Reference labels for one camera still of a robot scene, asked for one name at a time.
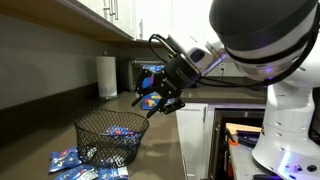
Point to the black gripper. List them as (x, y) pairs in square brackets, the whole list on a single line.
[(180, 75)]

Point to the black wire mesh basket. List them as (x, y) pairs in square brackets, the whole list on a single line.
[(100, 150)]

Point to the blue snack pack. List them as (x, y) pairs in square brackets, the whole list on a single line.
[(81, 172), (65, 159), (123, 134), (113, 173)]

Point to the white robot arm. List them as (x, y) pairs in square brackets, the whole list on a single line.
[(276, 44)]

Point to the blue cereal box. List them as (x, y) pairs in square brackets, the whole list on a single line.
[(154, 80)]

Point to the silver toaster oven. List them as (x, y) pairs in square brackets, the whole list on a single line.
[(134, 69)]

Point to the white lower cabinets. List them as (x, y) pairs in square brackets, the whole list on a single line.
[(190, 121)]

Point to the white cabinets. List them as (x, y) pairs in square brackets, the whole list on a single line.
[(190, 121), (139, 19)]

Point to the white paper towel roll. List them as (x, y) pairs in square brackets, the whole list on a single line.
[(106, 76)]

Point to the white upper cabinets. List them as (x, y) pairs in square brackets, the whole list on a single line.
[(139, 19)]

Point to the white wall outlet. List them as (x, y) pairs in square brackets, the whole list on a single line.
[(222, 68)]

